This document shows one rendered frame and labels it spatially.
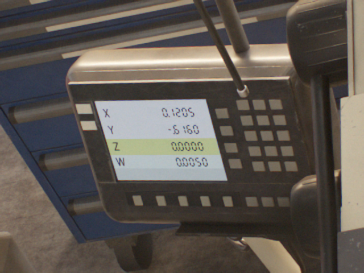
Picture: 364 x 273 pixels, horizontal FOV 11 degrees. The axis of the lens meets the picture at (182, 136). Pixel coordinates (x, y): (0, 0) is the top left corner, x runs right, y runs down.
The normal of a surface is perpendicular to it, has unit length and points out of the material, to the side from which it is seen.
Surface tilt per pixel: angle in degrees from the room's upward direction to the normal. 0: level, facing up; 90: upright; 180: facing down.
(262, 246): 53
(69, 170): 90
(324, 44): 49
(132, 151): 70
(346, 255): 0
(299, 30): 26
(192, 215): 76
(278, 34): 90
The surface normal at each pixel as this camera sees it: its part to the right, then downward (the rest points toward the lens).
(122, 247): -0.31, 0.18
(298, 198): -0.71, -0.38
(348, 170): -0.36, -0.64
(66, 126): -0.11, 0.75
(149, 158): -0.39, 0.51
